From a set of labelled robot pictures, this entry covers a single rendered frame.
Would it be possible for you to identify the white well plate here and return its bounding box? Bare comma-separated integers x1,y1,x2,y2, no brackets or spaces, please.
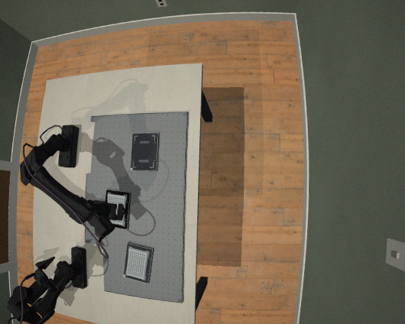
107,194,126,225
126,248,148,280

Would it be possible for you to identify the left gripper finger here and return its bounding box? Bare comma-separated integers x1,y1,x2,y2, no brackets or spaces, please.
118,203,125,215

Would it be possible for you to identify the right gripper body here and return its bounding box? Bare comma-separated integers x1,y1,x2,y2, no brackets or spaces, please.
31,264,58,296

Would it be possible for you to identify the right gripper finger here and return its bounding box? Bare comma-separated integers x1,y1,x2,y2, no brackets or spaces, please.
56,274,70,291
37,257,55,270

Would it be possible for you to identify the grey perforated breadboard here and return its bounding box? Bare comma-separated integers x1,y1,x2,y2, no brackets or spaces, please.
85,112,188,303

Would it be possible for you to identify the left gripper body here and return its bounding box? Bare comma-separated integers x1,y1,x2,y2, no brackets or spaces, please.
93,200,122,237

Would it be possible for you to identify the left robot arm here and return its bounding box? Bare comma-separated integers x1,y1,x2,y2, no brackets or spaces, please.
20,125,115,238

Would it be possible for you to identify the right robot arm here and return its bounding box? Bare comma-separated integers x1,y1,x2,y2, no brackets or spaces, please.
7,248,86,324

